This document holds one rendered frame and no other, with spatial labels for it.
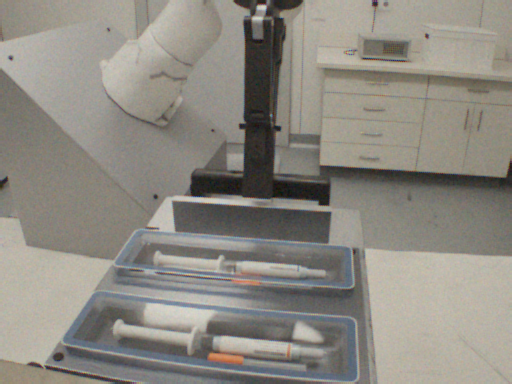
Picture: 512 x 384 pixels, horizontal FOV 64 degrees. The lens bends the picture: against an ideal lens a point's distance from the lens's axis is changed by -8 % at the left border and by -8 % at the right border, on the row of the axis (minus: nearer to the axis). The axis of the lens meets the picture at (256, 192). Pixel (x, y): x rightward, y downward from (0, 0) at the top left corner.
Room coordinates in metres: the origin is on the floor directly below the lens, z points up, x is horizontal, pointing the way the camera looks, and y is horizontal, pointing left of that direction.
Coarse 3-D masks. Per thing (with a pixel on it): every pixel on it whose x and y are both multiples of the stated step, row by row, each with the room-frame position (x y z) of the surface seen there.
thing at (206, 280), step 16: (128, 240) 0.31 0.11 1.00; (272, 240) 0.31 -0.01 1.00; (352, 256) 0.29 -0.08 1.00; (128, 272) 0.27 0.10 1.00; (144, 272) 0.27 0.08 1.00; (160, 272) 0.27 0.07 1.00; (352, 272) 0.27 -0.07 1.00; (240, 288) 0.26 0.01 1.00; (256, 288) 0.26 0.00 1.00; (272, 288) 0.25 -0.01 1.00; (288, 288) 0.25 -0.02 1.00; (304, 288) 0.25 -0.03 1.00; (320, 288) 0.25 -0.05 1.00; (336, 288) 0.25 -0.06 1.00; (352, 288) 0.25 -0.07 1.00
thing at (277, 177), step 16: (192, 176) 0.43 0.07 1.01; (208, 176) 0.43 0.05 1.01; (224, 176) 0.43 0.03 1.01; (240, 176) 0.42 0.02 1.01; (288, 176) 0.42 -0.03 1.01; (304, 176) 0.42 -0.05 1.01; (320, 176) 0.42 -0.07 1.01; (192, 192) 0.43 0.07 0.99; (208, 192) 0.43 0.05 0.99; (224, 192) 0.42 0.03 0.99; (240, 192) 0.42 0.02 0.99; (288, 192) 0.41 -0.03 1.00; (304, 192) 0.41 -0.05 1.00; (320, 192) 0.41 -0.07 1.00
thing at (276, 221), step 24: (168, 216) 0.41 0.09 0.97; (192, 216) 0.37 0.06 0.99; (216, 216) 0.36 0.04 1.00; (240, 216) 0.36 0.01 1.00; (264, 216) 0.36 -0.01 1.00; (288, 216) 0.35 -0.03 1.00; (312, 216) 0.35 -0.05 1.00; (336, 216) 0.41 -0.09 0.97; (360, 216) 0.41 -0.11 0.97; (288, 240) 0.35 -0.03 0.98; (312, 240) 0.35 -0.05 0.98; (336, 240) 0.36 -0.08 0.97; (360, 240) 0.36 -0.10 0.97
